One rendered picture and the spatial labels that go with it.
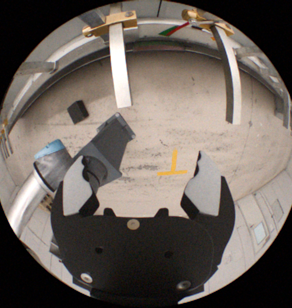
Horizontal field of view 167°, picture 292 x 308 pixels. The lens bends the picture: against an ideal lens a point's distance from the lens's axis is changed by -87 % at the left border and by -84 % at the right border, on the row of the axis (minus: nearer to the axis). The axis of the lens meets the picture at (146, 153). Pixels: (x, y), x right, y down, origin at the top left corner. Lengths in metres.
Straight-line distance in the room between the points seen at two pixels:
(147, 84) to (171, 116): 0.39
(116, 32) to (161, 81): 0.85
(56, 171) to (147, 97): 0.92
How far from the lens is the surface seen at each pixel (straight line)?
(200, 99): 1.18
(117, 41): 0.27
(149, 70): 1.08
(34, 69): 0.46
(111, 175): 0.64
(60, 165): 0.42
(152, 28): 0.36
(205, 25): 0.35
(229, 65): 0.28
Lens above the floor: 1.05
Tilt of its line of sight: 59 degrees down
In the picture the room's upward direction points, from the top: 178 degrees clockwise
